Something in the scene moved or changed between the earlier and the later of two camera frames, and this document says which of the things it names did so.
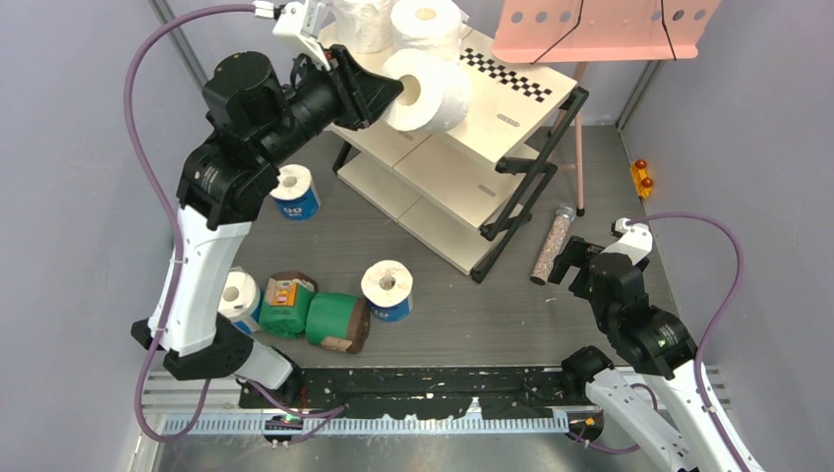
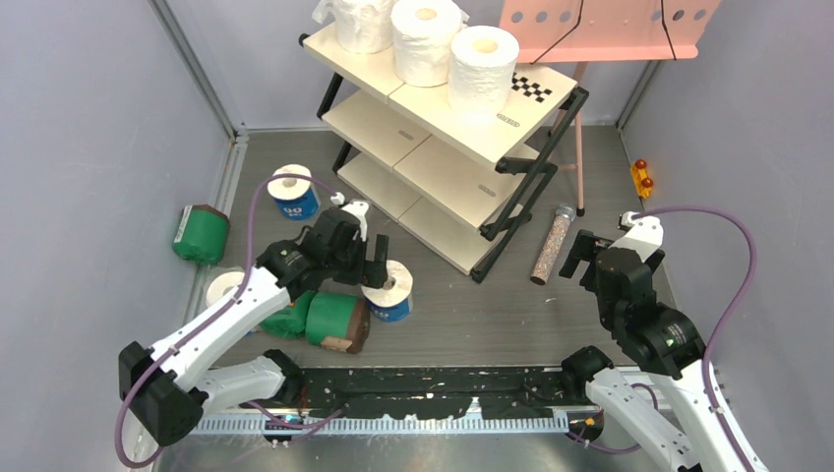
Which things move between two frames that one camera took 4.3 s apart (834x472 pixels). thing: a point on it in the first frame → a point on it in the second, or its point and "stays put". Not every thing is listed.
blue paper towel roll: [296, 197] stays put
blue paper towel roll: [387, 289] stays put
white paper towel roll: [436, 95] → [480, 67]
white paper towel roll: [432, 26] stays put
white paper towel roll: [364, 26] stays put
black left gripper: [365, 93] → [372, 272]
